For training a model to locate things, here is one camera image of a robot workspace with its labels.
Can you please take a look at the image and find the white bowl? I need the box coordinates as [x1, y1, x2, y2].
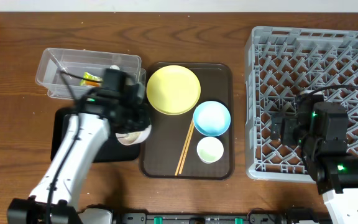
[116, 125, 152, 146]

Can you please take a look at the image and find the white tissue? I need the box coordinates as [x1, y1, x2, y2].
[110, 65, 120, 70]

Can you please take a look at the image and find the green orange snack wrapper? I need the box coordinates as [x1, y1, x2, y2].
[80, 72, 103, 86]

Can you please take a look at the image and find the yellow plate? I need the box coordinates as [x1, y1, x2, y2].
[146, 65, 201, 115]

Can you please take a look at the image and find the light blue bowl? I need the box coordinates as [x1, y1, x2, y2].
[193, 101, 231, 137]

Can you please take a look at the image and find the small white green cup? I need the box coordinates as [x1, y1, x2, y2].
[196, 137, 224, 164]

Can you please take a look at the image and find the wooden chopstick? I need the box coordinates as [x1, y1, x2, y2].
[174, 119, 194, 177]
[178, 124, 195, 175]

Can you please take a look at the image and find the pile of rice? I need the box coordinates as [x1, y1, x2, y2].
[123, 132, 141, 145]

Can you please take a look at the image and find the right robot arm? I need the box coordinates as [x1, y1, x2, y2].
[270, 91, 358, 223]

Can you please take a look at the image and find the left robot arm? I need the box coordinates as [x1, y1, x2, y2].
[7, 68, 150, 223]

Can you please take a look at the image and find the grey dishwasher rack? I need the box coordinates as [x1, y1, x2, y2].
[245, 26, 358, 183]

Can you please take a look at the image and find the black plastic tray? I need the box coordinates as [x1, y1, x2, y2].
[50, 107, 141, 163]

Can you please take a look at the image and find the dark brown serving tray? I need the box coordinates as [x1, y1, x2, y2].
[139, 62, 234, 180]

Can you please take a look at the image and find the clear plastic bin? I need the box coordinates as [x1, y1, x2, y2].
[35, 48, 146, 100]

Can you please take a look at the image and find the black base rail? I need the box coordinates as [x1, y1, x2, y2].
[116, 212, 332, 224]

